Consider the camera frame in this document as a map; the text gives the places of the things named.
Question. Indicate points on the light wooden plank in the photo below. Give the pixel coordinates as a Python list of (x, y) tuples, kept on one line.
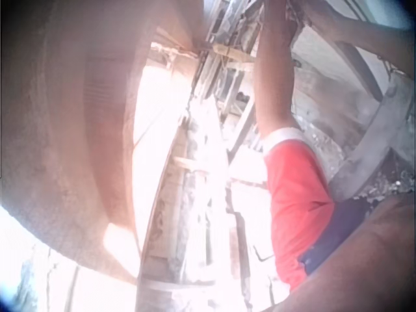
[(227, 52)]

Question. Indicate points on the short wooden crosspiece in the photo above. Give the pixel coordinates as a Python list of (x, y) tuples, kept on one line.
[(190, 164)]

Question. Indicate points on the grey wooden frame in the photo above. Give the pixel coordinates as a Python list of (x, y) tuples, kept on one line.
[(373, 136)]

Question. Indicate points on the wooden scaffold ladder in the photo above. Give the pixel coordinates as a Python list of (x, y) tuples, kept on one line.
[(224, 71)]

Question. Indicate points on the brown wooden beam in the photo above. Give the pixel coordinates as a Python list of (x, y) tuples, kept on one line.
[(351, 29)]

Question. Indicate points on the person's left hand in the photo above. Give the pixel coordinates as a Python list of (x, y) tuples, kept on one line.
[(279, 14)]

